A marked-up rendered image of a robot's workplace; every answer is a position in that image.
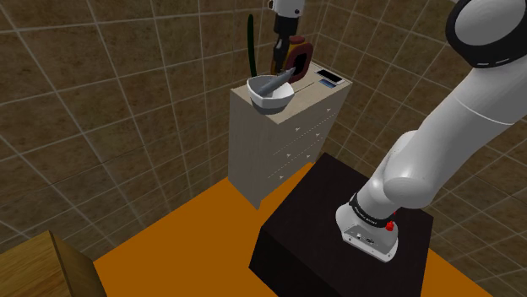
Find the dark green thin curved stalk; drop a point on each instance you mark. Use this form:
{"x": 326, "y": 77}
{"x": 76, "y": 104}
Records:
{"x": 250, "y": 45}

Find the brown wooden cabinet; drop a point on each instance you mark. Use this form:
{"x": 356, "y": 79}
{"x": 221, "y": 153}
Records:
{"x": 29, "y": 271}

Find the grey pestle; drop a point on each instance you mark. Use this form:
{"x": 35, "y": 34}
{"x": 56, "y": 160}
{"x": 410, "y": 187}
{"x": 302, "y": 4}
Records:
{"x": 273, "y": 83}

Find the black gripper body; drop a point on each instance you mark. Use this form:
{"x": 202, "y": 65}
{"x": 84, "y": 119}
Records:
{"x": 285, "y": 26}

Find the white bowl with grey base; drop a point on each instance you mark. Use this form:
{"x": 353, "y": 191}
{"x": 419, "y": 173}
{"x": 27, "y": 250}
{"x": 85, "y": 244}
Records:
{"x": 269, "y": 100}

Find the dark robot stand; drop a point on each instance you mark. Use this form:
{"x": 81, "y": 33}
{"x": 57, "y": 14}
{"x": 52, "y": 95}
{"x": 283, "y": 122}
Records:
{"x": 313, "y": 230}

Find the small blue flat card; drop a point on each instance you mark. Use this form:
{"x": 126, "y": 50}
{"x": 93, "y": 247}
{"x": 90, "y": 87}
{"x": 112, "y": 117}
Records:
{"x": 327, "y": 83}

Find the dark red and yellow jug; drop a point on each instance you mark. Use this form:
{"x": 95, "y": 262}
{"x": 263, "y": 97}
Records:
{"x": 304, "y": 47}

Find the pale wooden chest of drawers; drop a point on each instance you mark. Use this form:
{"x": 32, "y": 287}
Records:
{"x": 263, "y": 144}

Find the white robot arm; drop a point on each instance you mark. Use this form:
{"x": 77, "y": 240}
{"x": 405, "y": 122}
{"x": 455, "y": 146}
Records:
{"x": 465, "y": 123}

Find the white phone with black screen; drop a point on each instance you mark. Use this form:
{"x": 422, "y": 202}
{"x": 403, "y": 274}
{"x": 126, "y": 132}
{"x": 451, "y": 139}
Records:
{"x": 329, "y": 76}

